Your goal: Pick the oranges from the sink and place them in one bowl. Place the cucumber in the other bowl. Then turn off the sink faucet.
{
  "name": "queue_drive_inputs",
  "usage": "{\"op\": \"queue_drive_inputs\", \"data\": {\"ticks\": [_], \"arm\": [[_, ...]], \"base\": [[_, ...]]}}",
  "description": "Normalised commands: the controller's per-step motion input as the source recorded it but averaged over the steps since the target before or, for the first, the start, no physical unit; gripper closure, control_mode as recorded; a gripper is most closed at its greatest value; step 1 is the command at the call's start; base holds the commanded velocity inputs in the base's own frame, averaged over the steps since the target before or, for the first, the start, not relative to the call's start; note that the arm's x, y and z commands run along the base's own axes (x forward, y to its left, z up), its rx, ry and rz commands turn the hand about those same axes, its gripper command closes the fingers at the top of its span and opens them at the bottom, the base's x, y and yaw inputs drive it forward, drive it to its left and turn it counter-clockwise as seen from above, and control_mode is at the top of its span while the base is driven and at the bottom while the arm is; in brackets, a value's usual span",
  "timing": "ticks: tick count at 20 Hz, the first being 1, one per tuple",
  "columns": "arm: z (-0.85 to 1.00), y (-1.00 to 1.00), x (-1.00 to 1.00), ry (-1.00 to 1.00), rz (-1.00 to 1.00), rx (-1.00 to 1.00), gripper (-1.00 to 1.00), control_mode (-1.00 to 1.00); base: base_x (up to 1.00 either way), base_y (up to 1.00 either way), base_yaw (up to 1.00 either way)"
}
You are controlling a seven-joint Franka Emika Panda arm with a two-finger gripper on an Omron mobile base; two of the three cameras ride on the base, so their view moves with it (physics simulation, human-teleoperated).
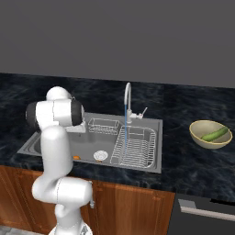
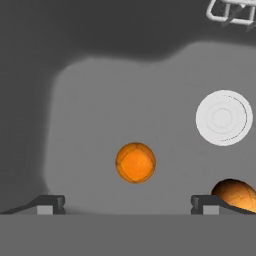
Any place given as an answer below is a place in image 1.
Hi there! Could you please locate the black dishwasher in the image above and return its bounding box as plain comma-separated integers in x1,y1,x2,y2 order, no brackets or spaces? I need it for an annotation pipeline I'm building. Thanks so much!
166,192,235,235

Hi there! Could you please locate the silver cupboard door handle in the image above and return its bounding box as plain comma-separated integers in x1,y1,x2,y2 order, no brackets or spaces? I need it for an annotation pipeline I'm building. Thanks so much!
88,180,95,210

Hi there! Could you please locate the silver sink faucet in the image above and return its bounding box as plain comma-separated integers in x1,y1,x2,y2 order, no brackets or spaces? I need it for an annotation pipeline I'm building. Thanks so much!
123,82,149,125

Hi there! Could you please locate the beige bowl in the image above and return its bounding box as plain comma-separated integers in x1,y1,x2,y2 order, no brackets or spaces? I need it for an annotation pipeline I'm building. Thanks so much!
188,119,234,151

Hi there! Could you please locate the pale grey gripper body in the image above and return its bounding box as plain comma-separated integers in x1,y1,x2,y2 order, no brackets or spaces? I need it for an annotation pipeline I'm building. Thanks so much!
65,120,87,134

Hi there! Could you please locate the silver dishwasher handle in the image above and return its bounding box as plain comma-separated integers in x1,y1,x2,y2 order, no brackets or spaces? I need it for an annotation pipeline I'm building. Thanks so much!
177,198,235,222

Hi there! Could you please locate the round white sink drain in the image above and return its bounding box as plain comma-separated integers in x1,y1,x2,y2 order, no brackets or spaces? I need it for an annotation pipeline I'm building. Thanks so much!
93,149,108,162

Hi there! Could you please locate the green cucumber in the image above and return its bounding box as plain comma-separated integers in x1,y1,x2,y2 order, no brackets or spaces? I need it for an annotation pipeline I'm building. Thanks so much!
200,126,230,142

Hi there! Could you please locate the grey steel sink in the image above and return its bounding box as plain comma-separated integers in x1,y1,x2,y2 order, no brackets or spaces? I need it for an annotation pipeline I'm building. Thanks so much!
17,111,163,174

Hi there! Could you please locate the small wire sink basket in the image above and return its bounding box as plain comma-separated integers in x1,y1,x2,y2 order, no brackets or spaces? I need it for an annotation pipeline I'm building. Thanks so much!
87,117,120,137

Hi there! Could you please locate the brown wooden cupboard door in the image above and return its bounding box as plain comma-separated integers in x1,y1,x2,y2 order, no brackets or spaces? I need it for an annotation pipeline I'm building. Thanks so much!
91,179,176,235
0,164,59,235

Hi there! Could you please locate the large wire dish rack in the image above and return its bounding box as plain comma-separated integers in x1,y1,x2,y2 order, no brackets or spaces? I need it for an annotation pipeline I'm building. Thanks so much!
109,125,157,170

